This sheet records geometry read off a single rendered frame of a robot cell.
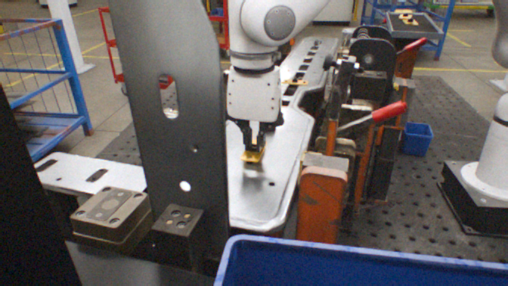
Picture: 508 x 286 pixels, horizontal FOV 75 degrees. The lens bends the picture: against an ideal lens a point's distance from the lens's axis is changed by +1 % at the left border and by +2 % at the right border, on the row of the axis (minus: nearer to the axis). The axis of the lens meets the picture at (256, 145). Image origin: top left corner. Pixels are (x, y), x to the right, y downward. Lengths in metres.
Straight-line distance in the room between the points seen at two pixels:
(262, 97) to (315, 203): 0.32
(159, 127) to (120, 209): 0.15
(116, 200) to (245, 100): 0.28
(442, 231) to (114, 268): 0.86
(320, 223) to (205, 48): 0.20
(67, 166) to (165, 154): 0.37
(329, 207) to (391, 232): 0.70
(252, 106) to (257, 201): 0.18
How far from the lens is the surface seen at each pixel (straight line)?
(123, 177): 0.67
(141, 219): 0.52
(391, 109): 0.60
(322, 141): 0.62
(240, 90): 0.61
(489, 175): 1.10
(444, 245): 1.03
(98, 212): 0.51
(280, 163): 0.67
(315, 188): 0.30
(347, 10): 7.71
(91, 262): 0.49
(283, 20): 0.49
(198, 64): 0.34
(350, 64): 0.57
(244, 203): 0.57
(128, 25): 0.37
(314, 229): 0.34
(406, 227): 1.06
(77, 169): 0.74
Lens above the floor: 1.36
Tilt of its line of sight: 30 degrees down
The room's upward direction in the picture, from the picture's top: straight up
